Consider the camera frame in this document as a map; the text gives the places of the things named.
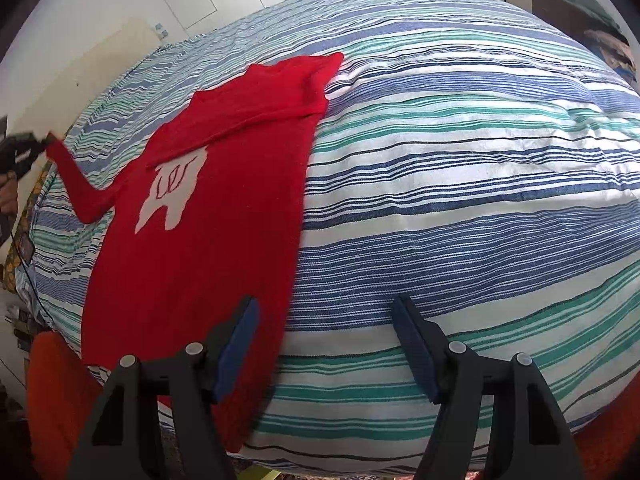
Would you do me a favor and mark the dark wooden cabinet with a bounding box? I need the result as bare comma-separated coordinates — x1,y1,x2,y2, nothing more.
530,0,596,46

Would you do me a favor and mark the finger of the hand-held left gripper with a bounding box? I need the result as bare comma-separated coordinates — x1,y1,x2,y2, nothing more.
12,131,52,160

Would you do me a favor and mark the beige headboard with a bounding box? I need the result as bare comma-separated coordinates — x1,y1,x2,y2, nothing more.
0,17,168,136

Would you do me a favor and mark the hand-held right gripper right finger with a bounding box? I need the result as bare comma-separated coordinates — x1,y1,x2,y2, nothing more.
391,295,586,480

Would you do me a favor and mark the orange knitted blanket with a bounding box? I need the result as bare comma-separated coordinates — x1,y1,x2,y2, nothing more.
25,330,640,480

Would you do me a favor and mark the pile of folded clothes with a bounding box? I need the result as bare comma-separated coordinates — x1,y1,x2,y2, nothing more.
550,0,638,83

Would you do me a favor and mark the orange floral mattress sheet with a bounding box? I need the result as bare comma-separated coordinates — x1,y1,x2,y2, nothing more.
2,175,56,293

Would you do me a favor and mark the yellow green strip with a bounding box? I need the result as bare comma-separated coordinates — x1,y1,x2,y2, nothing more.
234,465,282,480

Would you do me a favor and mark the striped blue green duvet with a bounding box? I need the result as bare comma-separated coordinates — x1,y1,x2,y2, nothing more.
15,0,640,476

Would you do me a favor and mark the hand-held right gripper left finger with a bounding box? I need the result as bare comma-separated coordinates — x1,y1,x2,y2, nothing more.
65,296,261,480

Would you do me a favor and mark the red sweater with white rabbit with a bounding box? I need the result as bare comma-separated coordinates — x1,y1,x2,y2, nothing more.
46,52,346,453

